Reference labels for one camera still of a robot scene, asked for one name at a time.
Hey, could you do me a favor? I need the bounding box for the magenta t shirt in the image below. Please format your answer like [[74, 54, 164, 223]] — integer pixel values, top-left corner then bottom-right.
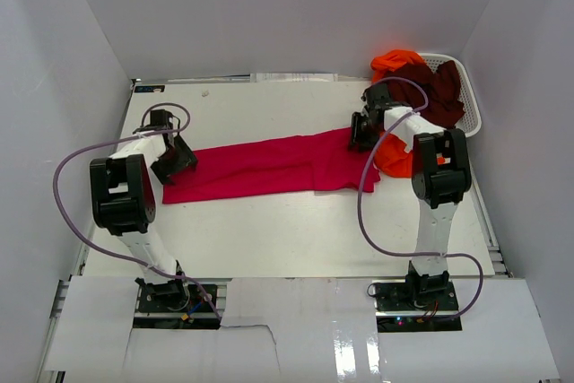
[[162, 128, 369, 205]]

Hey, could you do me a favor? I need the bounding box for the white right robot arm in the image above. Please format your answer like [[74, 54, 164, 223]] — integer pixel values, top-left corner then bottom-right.
[[350, 83, 472, 310]]

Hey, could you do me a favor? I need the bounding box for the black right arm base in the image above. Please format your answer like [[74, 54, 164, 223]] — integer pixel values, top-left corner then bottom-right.
[[367, 282, 462, 334]]

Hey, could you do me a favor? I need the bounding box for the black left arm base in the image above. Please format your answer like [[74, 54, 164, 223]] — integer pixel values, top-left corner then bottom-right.
[[133, 278, 226, 330]]

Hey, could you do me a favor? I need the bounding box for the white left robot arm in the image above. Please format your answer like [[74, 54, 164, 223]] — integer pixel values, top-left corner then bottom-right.
[[89, 106, 198, 310]]

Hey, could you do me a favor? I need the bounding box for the orange t shirt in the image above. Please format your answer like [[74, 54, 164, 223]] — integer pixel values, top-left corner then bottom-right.
[[370, 49, 425, 178]]

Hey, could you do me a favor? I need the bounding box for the dark maroon t shirt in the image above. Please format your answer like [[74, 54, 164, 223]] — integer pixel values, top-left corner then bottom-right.
[[386, 60, 465, 128]]

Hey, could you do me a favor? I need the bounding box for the white plastic basket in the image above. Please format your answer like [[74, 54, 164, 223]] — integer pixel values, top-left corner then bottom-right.
[[419, 52, 482, 138]]

